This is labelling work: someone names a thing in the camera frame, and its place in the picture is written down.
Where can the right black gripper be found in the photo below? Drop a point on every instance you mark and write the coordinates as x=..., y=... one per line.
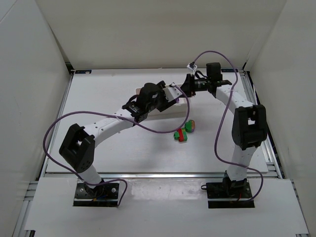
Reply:
x=191, y=84

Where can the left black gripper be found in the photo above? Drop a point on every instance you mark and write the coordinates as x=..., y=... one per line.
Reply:
x=164, y=103

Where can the green purple round lego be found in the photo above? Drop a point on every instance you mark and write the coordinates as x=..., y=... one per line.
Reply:
x=190, y=126

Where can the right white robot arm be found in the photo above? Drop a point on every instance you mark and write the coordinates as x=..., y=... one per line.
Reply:
x=249, y=127

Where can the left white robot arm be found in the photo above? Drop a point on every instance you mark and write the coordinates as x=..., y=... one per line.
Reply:
x=78, y=146

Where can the green red lego stack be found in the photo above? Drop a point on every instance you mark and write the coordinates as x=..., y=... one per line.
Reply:
x=180, y=135

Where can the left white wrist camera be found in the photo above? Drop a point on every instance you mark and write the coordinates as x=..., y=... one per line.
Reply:
x=172, y=92

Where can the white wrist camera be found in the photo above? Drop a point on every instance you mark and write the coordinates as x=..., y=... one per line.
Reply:
x=192, y=67
x=172, y=92

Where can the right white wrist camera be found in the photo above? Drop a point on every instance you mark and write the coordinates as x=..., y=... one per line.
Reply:
x=192, y=67

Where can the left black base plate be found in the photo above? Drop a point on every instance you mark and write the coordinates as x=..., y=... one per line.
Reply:
x=106, y=195

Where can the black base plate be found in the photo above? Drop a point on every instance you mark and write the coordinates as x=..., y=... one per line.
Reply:
x=219, y=198
x=106, y=195

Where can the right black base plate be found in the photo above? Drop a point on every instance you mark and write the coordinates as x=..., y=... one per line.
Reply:
x=219, y=198

